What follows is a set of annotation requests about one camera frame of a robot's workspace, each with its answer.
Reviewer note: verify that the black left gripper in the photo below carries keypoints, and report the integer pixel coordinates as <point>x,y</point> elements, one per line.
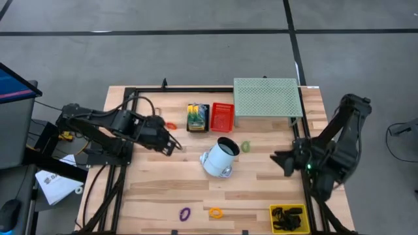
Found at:
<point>151,132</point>

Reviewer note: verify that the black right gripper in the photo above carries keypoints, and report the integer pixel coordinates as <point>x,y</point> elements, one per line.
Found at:
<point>307,155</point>

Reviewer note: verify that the orange-red coil wristband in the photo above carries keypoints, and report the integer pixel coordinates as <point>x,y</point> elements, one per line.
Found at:
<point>174,125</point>

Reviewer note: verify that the small dark green box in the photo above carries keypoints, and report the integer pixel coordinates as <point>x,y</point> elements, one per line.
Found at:
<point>193,112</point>

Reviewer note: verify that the green coil wristband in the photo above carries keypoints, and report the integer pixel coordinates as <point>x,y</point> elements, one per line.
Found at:
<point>243,143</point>

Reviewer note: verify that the purple coil wristband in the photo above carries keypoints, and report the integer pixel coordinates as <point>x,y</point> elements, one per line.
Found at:
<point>180,215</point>

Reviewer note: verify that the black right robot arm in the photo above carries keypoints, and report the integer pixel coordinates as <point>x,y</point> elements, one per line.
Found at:
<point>349,130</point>

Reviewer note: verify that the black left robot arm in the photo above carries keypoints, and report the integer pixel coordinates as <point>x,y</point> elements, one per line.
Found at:
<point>98,114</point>

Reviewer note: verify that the black desk beam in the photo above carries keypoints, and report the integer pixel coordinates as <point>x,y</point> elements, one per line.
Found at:
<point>55,164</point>

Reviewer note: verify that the black mesh basket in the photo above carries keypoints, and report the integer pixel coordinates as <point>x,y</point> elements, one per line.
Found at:
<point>197,131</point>

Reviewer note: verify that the white cylindrical cup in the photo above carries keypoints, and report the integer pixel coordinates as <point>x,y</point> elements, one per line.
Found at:
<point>217,160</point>

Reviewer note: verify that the red mesh basket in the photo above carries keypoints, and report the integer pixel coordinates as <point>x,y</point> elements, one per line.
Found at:
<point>222,119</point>

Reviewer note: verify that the yellow plastic bin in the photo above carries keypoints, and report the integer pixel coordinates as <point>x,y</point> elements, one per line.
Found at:
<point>305,217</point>

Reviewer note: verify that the pale green perforated metal shelf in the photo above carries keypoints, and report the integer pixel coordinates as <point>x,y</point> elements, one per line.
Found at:
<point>264,98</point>

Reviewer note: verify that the yellow coil wristband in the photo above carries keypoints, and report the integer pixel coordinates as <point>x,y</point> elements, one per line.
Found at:
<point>210,213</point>

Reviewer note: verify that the white table label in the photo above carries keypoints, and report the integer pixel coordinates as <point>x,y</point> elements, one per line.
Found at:
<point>313,87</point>

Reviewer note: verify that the white tape roll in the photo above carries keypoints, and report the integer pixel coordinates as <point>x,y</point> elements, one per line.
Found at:
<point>76,190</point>

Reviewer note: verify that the white printed paper sheet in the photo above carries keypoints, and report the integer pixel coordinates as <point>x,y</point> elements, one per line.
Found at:
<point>55,187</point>

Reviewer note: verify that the computer monitor blue screen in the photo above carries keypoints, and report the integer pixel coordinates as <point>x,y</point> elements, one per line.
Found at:
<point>13,86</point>

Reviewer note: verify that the black computer mouse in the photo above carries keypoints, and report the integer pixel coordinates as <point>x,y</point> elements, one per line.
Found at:
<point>9,213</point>

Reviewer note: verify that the black aluminium table frame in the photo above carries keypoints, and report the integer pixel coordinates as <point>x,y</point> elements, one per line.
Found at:
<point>202,89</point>

